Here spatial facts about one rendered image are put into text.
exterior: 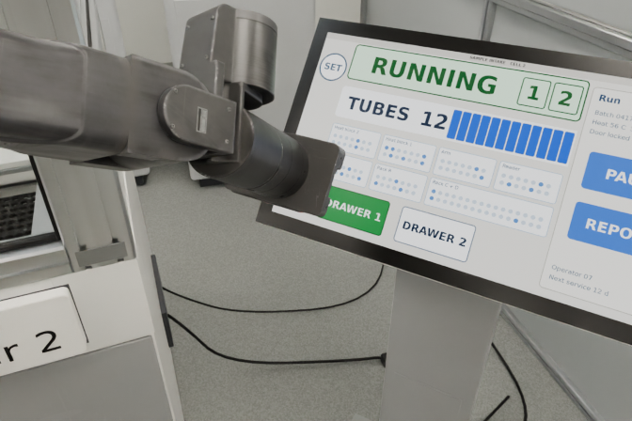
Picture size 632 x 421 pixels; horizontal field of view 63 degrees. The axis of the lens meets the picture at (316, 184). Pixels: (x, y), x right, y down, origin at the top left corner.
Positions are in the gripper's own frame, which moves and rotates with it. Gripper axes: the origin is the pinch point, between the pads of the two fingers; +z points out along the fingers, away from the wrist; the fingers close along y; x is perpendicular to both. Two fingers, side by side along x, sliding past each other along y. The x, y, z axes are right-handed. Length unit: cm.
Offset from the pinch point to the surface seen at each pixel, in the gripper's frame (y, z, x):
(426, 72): -4.2, 14.7, -18.9
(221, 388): 52, 97, 63
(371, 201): -2.0, 14.6, -0.7
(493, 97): -13.2, 14.7, -17.3
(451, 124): -9.2, 14.7, -12.9
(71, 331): 29.5, 4.5, 27.4
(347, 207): 0.9, 14.6, 0.9
